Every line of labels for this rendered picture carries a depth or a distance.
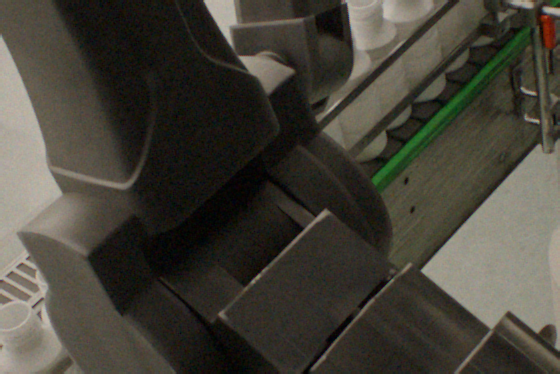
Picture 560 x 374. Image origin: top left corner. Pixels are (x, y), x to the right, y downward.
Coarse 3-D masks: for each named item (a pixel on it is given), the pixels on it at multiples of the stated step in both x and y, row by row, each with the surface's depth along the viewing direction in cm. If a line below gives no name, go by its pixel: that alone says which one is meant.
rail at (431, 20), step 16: (384, 0) 139; (448, 0) 136; (432, 16) 135; (416, 32) 133; (480, 32) 143; (400, 48) 132; (464, 48) 141; (384, 64) 131; (448, 64) 140; (368, 80) 130; (432, 80) 139; (352, 96) 128; (416, 96) 137; (336, 112) 127; (400, 112) 136; (384, 128) 135; (368, 144) 133; (64, 368) 109
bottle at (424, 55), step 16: (400, 0) 133; (416, 0) 134; (384, 16) 135; (400, 16) 134; (416, 16) 134; (400, 32) 135; (432, 32) 136; (416, 48) 136; (432, 48) 137; (416, 64) 138; (432, 64) 138; (416, 80) 139; (432, 96) 141
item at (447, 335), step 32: (384, 288) 37; (416, 288) 38; (352, 320) 37; (384, 320) 37; (416, 320) 37; (448, 320) 38; (480, 320) 38; (512, 320) 39; (352, 352) 36; (384, 352) 36; (416, 352) 36; (448, 352) 37; (480, 352) 36; (512, 352) 36; (544, 352) 38
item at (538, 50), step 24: (504, 0) 139; (528, 0) 136; (504, 24) 142; (528, 24) 137; (552, 24) 137; (528, 96) 149; (552, 96) 146; (528, 120) 152; (552, 120) 148; (552, 144) 149
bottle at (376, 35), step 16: (352, 0) 132; (368, 0) 133; (352, 16) 131; (368, 16) 130; (368, 32) 132; (384, 32) 132; (368, 48) 132; (384, 48) 132; (400, 64) 135; (384, 80) 135; (400, 80) 136; (384, 96) 136; (400, 96) 137; (384, 112) 137
